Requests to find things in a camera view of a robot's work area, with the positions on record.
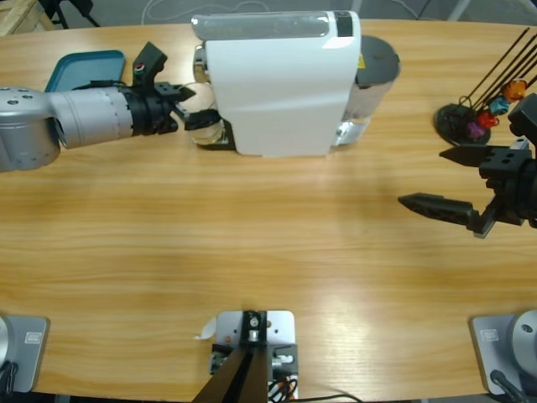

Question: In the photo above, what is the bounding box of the arm gripper black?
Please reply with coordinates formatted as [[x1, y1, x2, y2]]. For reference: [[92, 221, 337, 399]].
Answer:
[[397, 144, 537, 240], [125, 81, 221, 138]]

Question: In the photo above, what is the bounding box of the clear glass cup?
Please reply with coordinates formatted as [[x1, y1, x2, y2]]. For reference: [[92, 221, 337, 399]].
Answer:
[[178, 81, 223, 146]]

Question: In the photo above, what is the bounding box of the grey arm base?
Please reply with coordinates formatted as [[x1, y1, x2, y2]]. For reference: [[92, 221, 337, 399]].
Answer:
[[0, 314, 51, 394], [468, 309, 537, 395]]

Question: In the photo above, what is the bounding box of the purple coffee capsule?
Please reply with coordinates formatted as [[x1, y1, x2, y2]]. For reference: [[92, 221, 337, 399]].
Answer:
[[466, 121, 490, 140]]

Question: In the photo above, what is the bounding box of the red coffee capsule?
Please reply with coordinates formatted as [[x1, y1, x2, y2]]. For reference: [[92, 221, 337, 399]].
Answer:
[[476, 110, 500, 129]]

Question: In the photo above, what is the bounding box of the white capsule coffee machine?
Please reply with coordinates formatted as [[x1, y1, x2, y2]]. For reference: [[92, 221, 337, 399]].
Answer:
[[190, 10, 373, 160]]

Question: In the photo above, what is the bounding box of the teal coffee capsule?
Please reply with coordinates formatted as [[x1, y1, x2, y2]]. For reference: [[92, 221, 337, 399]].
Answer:
[[488, 96, 511, 117]]

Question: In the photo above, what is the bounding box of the orange coffee capsule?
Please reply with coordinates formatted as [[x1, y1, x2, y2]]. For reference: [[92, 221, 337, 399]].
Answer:
[[503, 79, 528, 102]]

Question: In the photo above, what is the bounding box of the coffee machine water tank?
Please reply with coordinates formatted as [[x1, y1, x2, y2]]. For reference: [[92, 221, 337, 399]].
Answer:
[[343, 35, 402, 125]]

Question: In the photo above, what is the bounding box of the metal grid drip tray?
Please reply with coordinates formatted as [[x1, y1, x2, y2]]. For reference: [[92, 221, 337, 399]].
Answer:
[[190, 119, 236, 151]]

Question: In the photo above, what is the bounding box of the teal plastic serving tray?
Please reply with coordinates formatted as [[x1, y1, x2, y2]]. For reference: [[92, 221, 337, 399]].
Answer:
[[44, 50, 127, 93]]

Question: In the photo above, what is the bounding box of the black chair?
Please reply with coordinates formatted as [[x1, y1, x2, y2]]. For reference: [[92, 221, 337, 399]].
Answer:
[[39, 0, 102, 29]]

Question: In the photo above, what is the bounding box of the light wooden crate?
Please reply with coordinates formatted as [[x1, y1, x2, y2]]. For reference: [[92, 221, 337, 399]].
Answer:
[[0, 0, 55, 37]]

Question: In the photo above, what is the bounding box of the white paper tag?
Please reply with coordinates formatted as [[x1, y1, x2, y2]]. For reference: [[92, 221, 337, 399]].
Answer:
[[193, 317, 218, 342]]

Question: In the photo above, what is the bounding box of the white mounting block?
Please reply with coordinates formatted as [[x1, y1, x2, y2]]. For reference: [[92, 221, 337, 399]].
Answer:
[[213, 309, 300, 400]]

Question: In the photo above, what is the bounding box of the black wire capsule holder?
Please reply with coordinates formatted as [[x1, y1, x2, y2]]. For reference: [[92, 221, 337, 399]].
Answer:
[[434, 27, 537, 148]]

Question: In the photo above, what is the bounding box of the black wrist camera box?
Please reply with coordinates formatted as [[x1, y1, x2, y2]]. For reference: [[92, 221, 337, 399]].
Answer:
[[133, 40, 169, 96], [507, 92, 537, 146]]

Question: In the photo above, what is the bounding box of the white floor cable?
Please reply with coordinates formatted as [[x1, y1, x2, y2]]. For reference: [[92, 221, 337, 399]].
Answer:
[[394, 0, 420, 20]]

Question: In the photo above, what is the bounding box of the black base cable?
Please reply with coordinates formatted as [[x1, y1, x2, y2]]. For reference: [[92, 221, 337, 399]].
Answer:
[[489, 369, 528, 403], [0, 361, 20, 395]]

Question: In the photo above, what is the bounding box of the black cable at table edge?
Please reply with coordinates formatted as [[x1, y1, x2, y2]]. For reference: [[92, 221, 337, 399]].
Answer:
[[293, 393, 364, 403]]

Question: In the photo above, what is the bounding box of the red and black cable bundle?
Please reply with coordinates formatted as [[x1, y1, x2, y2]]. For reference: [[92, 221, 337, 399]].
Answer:
[[268, 374, 300, 400]]

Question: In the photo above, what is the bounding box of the black camera post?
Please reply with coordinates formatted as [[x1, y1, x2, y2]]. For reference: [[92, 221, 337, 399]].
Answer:
[[191, 310, 269, 403]]

